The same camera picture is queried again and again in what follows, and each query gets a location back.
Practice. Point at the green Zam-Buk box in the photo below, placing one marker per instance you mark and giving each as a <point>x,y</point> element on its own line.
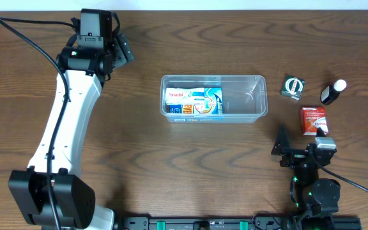
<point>292,87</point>

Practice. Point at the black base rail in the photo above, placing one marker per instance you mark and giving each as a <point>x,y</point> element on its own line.
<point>257,222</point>

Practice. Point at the white Panadol packet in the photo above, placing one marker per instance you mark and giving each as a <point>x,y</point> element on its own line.
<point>184,96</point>

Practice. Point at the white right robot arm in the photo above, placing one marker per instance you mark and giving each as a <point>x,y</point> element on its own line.
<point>316,198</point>

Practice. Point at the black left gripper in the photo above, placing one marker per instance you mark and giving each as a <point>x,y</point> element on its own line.
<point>122,48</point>

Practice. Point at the dark syrup bottle white cap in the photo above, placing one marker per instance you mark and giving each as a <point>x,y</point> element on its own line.
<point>332,92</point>

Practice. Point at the red Panadol box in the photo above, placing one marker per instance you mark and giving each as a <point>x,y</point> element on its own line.
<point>313,118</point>

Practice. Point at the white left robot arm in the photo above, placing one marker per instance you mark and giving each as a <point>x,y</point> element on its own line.
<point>50,192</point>

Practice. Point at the clear plastic container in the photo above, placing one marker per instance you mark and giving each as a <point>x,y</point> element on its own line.
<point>244,97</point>

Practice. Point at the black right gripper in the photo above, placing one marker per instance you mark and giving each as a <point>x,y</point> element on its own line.
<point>294,156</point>

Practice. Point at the blue fever medicine box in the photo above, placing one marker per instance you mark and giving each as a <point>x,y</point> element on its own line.
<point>212,104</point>

